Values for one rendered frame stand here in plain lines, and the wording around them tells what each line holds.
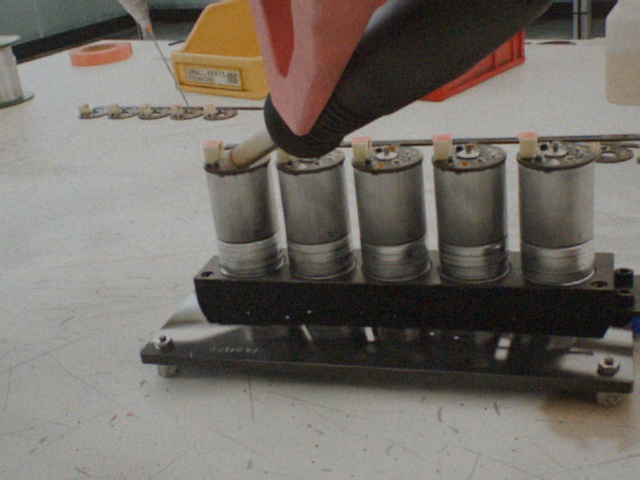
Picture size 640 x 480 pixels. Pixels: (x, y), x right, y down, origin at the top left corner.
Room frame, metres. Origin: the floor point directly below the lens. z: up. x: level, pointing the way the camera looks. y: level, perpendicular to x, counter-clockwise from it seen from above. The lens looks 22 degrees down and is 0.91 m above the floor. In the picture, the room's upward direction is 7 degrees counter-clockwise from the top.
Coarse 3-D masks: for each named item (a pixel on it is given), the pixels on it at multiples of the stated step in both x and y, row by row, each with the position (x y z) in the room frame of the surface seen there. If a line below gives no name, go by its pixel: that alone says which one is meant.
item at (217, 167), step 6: (270, 156) 0.32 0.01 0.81; (204, 162) 0.32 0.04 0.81; (216, 162) 0.31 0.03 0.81; (222, 162) 0.31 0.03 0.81; (258, 162) 0.31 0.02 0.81; (264, 162) 0.31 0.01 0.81; (204, 168) 0.31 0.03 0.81; (210, 168) 0.31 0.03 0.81; (216, 168) 0.31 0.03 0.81; (222, 168) 0.31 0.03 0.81; (252, 168) 0.31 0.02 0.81; (258, 168) 0.31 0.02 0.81; (216, 174) 0.31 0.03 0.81; (222, 174) 0.31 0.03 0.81; (228, 174) 0.30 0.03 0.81
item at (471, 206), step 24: (504, 168) 0.28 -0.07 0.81; (456, 192) 0.28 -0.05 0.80; (480, 192) 0.28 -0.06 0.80; (504, 192) 0.28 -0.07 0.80; (456, 216) 0.28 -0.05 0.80; (480, 216) 0.28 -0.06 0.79; (504, 216) 0.28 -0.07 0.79; (456, 240) 0.28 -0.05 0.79; (480, 240) 0.28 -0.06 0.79; (504, 240) 0.28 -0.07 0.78; (456, 264) 0.28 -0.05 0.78; (480, 264) 0.28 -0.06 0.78; (504, 264) 0.28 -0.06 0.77
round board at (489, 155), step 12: (456, 144) 0.30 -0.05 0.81; (480, 144) 0.30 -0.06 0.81; (432, 156) 0.29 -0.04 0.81; (480, 156) 0.29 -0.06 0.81; (492, 156) 0.28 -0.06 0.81; (504, 156) 0.28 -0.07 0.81; (444, 168) 0.28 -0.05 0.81; (456, 168) 0.28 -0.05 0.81; (468, 168) 0.28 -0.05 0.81; (480, 168) 0.28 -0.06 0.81
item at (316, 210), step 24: (336, 168) 0.30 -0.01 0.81; (288, 192) 0.30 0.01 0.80; (312, 192) 0.30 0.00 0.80; (336, 192) 0.30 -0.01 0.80; (288, 216) 0.30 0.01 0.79; (312, 216) 0.30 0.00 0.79; (336, 216) 0.30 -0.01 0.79; (288, 240) 0.30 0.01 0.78; (312, 240) 0.30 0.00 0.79; (336, 240) 0.30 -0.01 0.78; (312, 264) 0.30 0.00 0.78; (336, 264) 0.30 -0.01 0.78
